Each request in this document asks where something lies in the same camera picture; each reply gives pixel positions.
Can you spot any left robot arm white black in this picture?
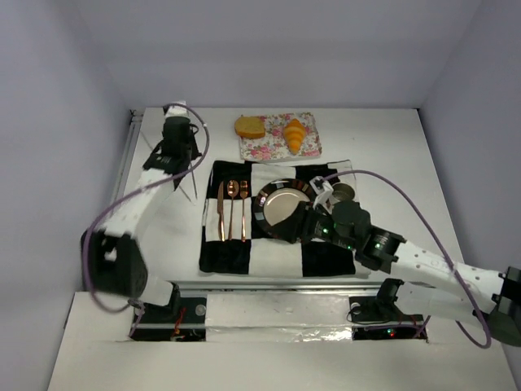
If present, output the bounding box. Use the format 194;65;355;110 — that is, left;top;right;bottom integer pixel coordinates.
81;115;208;314

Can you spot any copper fork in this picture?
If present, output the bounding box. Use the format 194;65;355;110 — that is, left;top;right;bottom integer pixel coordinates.
239;180;248;243

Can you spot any yellow bread slice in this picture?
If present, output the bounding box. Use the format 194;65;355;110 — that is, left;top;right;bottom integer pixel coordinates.
234;116;265;139

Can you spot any orange croissant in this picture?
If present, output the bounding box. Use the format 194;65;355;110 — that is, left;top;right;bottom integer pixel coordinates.
282;118;306;155

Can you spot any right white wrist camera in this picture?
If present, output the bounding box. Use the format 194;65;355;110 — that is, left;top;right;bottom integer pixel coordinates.
309;176;333;213

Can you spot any copper knife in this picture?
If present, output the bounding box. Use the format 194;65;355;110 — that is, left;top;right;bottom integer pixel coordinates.
217;182;225;241

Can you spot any round dark rimmed plate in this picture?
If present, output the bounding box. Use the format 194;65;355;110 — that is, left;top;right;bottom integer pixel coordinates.
252;178;316;238

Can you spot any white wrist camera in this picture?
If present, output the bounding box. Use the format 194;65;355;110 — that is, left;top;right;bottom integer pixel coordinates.
309;176;333;213
163;100;189;118

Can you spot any floral napkin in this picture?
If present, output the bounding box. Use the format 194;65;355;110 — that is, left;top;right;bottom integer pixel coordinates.
239;112;322;162

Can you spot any white foam front board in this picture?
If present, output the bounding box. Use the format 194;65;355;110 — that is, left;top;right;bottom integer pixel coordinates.
49;292;515;390

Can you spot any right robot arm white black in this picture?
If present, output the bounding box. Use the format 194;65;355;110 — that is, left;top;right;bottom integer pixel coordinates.
267;201;520;346

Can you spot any aluminium left rail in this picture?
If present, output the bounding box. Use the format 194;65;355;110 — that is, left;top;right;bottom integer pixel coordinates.
111;108;145;201

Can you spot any copper spoon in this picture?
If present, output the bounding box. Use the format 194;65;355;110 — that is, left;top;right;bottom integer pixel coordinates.
227;180;239;240

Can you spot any black white checkered cloth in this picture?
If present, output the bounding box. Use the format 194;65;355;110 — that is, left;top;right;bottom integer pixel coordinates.
199;160;357;279

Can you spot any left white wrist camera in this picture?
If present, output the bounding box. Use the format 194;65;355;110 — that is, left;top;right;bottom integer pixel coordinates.
163;100;189;118

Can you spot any metal cup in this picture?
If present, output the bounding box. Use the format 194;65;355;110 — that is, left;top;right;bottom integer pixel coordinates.
331;182;356;204

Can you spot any aluminium rail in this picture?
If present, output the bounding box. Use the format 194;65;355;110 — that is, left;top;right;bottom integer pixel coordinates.
111;108;145;201
177;281;382;293

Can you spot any aluminium front rail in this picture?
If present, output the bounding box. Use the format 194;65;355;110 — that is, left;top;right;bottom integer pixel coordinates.
177;281;382;293

